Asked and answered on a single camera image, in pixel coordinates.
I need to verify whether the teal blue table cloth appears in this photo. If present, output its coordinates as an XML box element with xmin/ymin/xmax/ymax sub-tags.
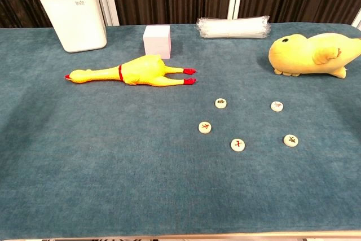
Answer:
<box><xmin>0</xmin><ymin>23</ymin><xmax>361</xmax><ymax>239</ymax></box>

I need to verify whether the bundle of clear straws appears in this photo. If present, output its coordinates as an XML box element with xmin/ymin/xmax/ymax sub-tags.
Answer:
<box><xmin>196</xmin><ymin>15</ymin><xmax>271</xmax><ymax>39</ymax></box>

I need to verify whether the yellow plush animal toy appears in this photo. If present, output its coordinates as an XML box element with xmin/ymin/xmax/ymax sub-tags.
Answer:
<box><xmin>268</xmin><ymin>33</ymin><xmax>361</xmax><ymax>80</ymax></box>

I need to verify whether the round wooden chess piece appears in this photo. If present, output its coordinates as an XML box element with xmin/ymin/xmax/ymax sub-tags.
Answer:
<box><xmin>283</xmin><ymin>134</ymin><xmax>299</xmax><ymax>148</ymax></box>

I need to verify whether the white trash bin with lid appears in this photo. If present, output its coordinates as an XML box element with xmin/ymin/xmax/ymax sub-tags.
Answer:
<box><xmin>38</xmin><ymin>0</ymin><xmax>108</xmax><ymax>54</ymax></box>

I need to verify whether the yellow rubber chicken toy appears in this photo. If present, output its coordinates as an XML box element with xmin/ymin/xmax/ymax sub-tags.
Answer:
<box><xmin>64</xmin><ymin>54</ymin><xmax>197</xmax><ymax>87</ymax></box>

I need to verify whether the pink cube block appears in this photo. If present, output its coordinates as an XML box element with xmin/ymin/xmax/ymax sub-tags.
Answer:
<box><xmin>143</xmin><ymin>25</ymin><xmax>172</xmax><ymax>60</ymax></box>

